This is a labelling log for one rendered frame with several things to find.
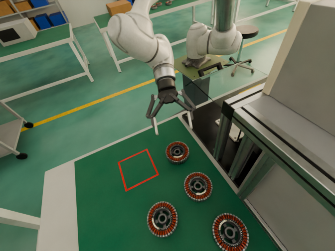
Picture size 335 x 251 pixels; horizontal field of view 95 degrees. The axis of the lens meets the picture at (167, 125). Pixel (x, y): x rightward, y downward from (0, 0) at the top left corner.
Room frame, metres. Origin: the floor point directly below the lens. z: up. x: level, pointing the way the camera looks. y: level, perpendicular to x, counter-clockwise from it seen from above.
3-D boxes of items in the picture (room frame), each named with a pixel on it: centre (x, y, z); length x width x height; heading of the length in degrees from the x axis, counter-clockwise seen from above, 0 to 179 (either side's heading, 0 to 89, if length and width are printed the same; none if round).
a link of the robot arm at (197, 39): (1.22, -0.36, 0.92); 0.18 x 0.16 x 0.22; 58
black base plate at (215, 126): (0.49, -0.47, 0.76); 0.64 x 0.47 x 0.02; 107
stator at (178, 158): (0.38, -0.02, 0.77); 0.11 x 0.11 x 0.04
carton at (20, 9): (5.92, 3.31, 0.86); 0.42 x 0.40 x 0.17; 106
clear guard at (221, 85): (0.44, -0.27, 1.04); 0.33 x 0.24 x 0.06; 17
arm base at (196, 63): (1.22, -0.33, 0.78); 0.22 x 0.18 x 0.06; 126
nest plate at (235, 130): (0.47, -0.35, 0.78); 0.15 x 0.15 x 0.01; 17
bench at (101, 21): (3.45, -0.21, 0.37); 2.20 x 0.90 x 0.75; 107
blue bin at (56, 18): (6.11, 2.64, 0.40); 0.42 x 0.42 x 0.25; 16
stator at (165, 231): (0.12, 0.09, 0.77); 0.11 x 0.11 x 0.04
